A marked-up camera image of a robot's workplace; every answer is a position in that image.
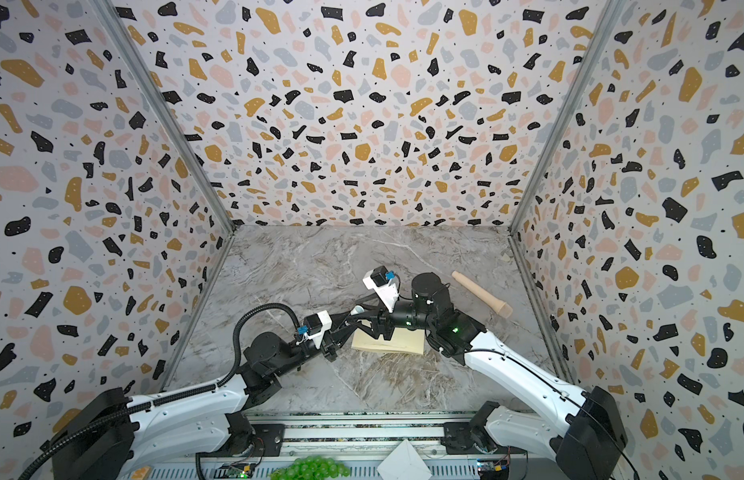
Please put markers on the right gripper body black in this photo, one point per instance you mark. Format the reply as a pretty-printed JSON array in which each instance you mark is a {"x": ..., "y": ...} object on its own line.
[{"x": 383, "y": 318}]

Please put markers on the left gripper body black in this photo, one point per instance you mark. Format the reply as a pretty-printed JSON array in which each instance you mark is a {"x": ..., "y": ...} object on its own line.
[{"x": 326, "y": 347}]

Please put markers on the cream yellow envelope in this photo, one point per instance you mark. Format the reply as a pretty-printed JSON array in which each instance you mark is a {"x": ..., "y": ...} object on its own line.
[{"x": 403, "y": 341}]

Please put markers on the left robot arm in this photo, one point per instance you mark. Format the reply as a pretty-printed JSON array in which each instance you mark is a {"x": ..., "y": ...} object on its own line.
[{"x": 117, "y": 434}]

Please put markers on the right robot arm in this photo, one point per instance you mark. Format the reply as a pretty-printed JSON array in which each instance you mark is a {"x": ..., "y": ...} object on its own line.
[{"x": 581, "y": 431}]

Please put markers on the green grape bunch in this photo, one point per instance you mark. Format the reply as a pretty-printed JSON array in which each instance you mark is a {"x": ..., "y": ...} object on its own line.
[{"x": 312, "y": 468}]

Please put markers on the small circuit board left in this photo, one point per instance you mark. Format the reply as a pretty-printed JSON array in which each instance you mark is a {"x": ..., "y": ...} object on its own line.
[{"x": 237, "y": 470}]

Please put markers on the small circuit board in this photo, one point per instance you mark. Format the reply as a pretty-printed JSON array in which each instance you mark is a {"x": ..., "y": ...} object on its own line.
[
  {"x": 237, "y": 470},
  {"x": 493, "y": 469}
]

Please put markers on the small circuit board right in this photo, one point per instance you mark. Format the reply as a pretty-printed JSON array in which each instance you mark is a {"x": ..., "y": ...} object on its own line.
[{"x": 493, "y": 469}]

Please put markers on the small wooden block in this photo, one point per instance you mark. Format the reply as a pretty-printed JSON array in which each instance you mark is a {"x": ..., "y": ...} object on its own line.
[{"x": 141, "y": 474}]

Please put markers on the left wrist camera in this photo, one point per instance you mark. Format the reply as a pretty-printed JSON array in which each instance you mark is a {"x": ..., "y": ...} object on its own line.
[{"x": 314, "y": 328}]

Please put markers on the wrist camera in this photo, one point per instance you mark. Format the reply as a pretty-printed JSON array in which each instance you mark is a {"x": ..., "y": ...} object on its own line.
[
  {"x": 314, "y": 328},
  {"x": 383, "y": 283}
]

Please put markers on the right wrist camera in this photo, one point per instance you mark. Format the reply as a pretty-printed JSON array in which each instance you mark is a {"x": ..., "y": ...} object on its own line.
[{"x": 383, "y": 283}]

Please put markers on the wooden stamp handle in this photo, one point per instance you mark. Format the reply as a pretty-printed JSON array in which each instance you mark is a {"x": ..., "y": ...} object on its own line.
[{"x": 500, "y": 307}]

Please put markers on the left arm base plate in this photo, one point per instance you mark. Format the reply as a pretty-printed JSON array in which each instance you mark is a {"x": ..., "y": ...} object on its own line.
[{"x": 261, "y": 441}]

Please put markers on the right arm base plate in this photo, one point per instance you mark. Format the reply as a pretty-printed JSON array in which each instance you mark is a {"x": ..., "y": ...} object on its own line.
[{"x": 460, "y": 439}]

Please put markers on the left aluminium corner post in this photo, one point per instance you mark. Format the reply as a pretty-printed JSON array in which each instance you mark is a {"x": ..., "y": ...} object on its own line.
[{"x": 108, "y": 17}]

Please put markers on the aluminium corner post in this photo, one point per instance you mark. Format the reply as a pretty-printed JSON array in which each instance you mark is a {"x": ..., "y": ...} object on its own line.
[
  {"x": 604, "y": 26},
  {"x": 108, "y": 17}
]

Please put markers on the right aluminium corner post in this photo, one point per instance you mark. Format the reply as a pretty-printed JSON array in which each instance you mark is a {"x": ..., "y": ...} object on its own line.
[{"x": 604, "y": 26}]

